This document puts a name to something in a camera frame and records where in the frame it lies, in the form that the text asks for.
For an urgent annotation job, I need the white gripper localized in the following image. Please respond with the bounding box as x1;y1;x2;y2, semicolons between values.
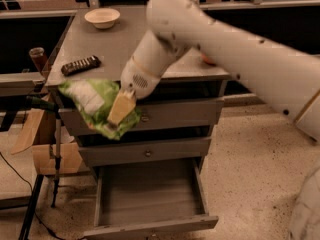
107;30;190;126

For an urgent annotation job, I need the green rice chip bag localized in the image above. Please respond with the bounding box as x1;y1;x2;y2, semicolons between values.
58;79;141;140

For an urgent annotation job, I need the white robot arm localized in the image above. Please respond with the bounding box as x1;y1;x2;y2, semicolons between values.
121;0;320;140

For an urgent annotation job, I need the grey middle drawer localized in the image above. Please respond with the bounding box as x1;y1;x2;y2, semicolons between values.
79;137;211;167

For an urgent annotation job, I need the grey drawer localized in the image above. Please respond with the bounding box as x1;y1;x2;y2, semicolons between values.
79;137;211;167
59;98;224;136
84;158;218;240

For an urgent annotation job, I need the grey top drawer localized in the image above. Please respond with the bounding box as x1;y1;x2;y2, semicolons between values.
59;98;224;136

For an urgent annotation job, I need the grey drawer cabinet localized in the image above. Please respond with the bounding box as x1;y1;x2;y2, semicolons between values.
44;4;234;240

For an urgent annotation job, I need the grey bottom drawer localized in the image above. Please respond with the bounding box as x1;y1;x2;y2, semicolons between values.
84;158;218;240

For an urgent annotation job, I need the white bowl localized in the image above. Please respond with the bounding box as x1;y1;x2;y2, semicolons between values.
84;8;120;29

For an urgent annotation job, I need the red apple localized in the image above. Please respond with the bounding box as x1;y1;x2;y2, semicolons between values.
201;54;216;65

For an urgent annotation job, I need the cardboard box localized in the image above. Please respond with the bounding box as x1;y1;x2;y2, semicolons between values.
10;109;87;175

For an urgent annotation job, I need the black tripod stand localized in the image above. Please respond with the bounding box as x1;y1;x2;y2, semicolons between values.
18;96;61;240

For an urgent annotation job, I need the brown glass jar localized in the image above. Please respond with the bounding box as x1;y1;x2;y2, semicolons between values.
29;47;49;79

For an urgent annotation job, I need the black floor cable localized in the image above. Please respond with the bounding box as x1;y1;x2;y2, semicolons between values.
0;151;68;240

